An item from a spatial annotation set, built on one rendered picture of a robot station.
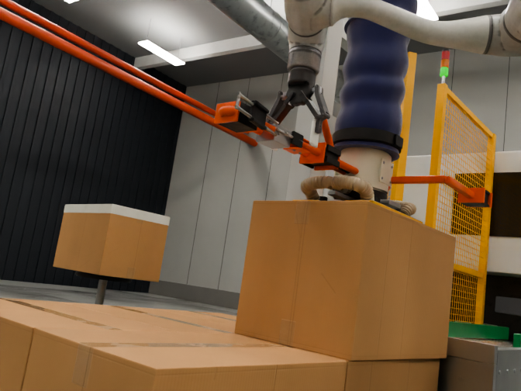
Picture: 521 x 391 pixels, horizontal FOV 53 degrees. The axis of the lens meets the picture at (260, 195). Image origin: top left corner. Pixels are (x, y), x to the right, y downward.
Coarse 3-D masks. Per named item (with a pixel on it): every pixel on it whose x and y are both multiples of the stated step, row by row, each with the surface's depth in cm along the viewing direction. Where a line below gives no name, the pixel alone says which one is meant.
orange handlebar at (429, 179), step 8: (224, 112) 123; (232, 112) 122; (272, 128) 132; (304, 144) 142; (296, 152) 146; (304, 152) 145; (312, 152) 146; (320, 152) 148; (344, 168) 159; (352, 168) 161; (400, 176) 167; (408, 176) 165; (416, 176) 163; (424, 176) 161; (432, 176) 160; (440, 176) 158; (448, 176) 158; (448, 184) 159; (456, 184) 161; (464, 192) 167; (472, 192) 172
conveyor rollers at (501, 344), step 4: (468, 340) 305; (472, 340) 312; (476, 340) 312; (480, 340) 319; (484, 340) 334; (488, 340) 340; (492, 340) 347; (496, 340) 354; (500, 340) 362; (496, 344) 296; (500, 344) 303; (504, 344) 309; (508, 344) 316; (512, 344) 323
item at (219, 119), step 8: (224, 104) 125; (232, 104) 124; (240, 104) 123; (216, 112) 127; (240, 112) 123; (248, 112) 125; (216, 120) 126; (224, 120) 124; (232, 120) 123; (240, 120) 123; (248, 120) 125; (232, 128) 128; (240, 128) 127; (248, 128) 126; (256, 128) 127
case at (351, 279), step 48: (288, 240) 149; (336, 240) 138; (384, 240) 141; (432, 240) 164; (288, 288) 145; (336, 288) 135; (384, 288) 141; (432, 288) 164; (288, 336) 142; (336, 336) 132; (384, 336) 140; (432, 336) 164
